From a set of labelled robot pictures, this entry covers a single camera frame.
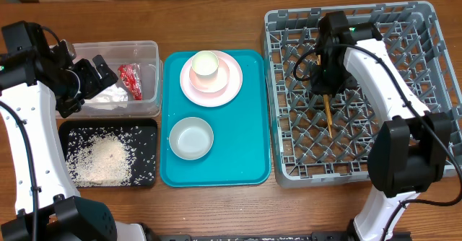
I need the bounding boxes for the white rice heap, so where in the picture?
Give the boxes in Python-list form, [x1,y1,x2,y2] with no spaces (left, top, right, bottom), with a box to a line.
[64,125,157,187]

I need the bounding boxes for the pale green cup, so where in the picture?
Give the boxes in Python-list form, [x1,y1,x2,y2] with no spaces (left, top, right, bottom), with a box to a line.
[192,51,219,79]

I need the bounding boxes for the white napkin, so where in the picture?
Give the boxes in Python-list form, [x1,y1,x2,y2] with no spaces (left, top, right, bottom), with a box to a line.
[84,84,128,110]

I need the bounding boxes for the grey plastic dish rack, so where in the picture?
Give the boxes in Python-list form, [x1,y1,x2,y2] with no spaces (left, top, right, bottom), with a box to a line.
[262,1,461,188]

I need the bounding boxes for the red snack wrapper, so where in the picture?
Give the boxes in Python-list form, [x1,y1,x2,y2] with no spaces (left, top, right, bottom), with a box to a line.
[118,63,143,100]

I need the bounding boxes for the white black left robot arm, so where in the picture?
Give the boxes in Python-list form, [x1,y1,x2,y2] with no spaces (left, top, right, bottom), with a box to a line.
[1,21,156,240]

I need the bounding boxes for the clear plastic waste bin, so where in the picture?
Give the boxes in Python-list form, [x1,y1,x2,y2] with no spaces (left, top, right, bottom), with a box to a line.
[69,40,163,119]

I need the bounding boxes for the pink round plate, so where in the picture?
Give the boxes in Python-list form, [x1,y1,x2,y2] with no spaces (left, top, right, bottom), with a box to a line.
[180,51,243,108]

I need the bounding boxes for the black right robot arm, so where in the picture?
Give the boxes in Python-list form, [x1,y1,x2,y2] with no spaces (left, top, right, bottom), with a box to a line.
[310,11,452,240]

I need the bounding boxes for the teal plastic serving tray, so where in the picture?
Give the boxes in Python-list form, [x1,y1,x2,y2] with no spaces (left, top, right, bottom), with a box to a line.
[160,50,271,188]

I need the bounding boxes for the black flat tray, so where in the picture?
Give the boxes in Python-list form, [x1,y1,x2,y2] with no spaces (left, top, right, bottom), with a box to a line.
[57,118,159,190]

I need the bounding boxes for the grey bowl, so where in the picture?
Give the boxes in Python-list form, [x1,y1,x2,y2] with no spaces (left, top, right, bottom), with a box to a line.
[168,117,214,160]

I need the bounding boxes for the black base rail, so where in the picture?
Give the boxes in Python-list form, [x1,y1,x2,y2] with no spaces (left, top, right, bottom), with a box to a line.
[159,231,347,241]

